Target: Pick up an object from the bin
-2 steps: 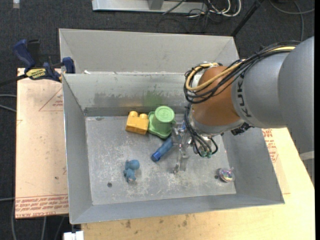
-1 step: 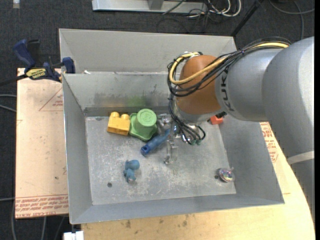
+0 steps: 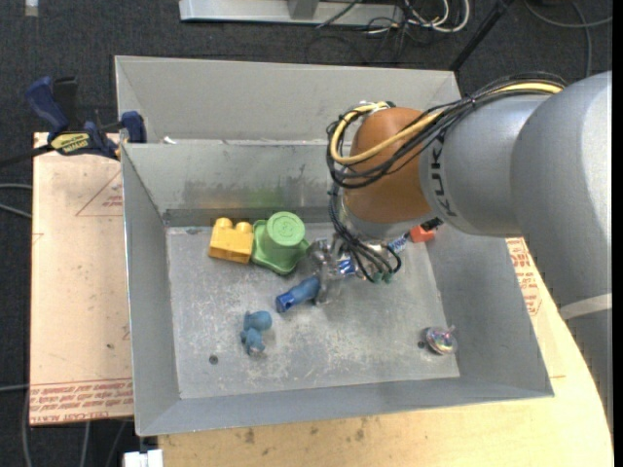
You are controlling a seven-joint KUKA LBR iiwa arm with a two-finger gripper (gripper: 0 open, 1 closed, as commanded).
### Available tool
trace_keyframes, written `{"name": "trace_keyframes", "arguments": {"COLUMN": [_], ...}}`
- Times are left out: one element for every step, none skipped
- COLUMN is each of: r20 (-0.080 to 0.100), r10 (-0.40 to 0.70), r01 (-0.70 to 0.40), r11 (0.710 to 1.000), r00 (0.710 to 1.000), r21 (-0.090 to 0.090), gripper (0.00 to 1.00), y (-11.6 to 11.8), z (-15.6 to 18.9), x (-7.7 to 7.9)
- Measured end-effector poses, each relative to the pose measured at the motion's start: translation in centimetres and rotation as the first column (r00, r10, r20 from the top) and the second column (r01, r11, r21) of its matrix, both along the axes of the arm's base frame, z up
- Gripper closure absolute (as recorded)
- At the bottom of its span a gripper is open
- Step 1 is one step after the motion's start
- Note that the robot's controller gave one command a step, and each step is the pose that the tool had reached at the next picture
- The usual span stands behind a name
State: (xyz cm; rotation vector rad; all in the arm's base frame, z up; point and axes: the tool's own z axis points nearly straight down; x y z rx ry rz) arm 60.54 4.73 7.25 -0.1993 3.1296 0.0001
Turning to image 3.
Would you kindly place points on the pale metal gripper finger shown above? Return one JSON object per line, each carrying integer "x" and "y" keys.
{"x": 325, "y": 287}
{"x": 321, "y": 256}

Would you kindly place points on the dark blue toy figure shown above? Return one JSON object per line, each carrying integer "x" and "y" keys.
{"x": 298, "y": 295}

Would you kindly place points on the green plastic cup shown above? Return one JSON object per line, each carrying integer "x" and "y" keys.
{"x": 282, "y": 241}

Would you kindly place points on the grey metal bin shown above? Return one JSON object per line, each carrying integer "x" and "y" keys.
{"x": 340, "y": 348}

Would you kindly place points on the orange block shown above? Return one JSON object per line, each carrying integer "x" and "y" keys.
{"x": 421, "y": 234}

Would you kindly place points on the light blue toy bear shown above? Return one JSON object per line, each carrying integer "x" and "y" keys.
{"x": 255, "y": 329}

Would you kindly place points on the yellow toy brick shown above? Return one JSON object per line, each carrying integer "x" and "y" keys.
{"x": 231, "y": 243}

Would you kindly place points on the shiny metallic spinning top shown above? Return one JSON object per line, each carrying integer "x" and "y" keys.
{"x": 440, "y": 341}

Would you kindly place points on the brown cardboard board, red print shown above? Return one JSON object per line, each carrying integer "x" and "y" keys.
{"x": 78, "y": 285}

